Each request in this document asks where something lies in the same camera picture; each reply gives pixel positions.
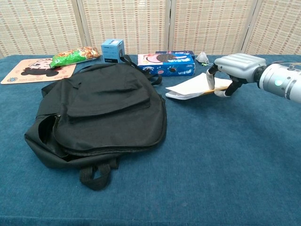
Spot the black fabric backpack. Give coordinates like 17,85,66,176
24,55,168,191

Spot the white tea bag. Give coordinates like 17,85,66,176
195,52,214,67

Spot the white yellow-edged notebook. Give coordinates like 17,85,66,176
165,72,233,100

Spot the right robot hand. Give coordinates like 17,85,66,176
205,53,267,97

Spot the light blue small box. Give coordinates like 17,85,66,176
101,39,126,64

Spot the woven folding screen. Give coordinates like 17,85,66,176
0,0,301,59

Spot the blue cookie box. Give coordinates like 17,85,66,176
137,50,196,77

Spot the green snack bag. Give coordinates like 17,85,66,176
50,46,101,69

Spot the cartoon printed mouse pad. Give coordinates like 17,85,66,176
0,58,77,85

